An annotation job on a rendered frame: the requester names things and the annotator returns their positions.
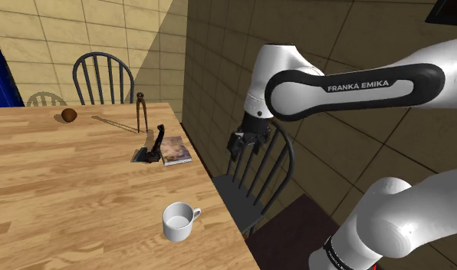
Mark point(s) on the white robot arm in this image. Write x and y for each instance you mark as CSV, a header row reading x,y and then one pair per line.
x,y
396,217

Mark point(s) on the white mug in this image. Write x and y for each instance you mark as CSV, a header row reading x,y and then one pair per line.
x,y
178,224

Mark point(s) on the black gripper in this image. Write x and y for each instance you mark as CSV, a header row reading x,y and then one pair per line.
x,y
254,126

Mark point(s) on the dark framed wall picture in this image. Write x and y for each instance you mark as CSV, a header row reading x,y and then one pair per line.
x,y
451,13

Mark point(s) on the wooden table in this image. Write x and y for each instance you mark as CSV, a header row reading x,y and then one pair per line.
x,y
82,194

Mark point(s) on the blue door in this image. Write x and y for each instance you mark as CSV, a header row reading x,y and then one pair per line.
x,y
0,86

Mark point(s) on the brown standing pincers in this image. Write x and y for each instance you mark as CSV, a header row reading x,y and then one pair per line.
x,y
140,112

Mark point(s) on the black lever tool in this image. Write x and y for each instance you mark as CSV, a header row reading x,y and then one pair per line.
x,y
156,147

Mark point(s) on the brown round nut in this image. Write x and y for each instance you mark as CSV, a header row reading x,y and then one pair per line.
x,y
69,115

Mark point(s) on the book with painted cover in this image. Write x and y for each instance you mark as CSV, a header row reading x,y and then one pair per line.
x,y
175,150

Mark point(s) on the dark grey spindle-back chair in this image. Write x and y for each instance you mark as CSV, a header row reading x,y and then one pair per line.
x,y
97,80
232,198

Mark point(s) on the dark red robot stand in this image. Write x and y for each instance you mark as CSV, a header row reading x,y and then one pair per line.
x,y
288,239

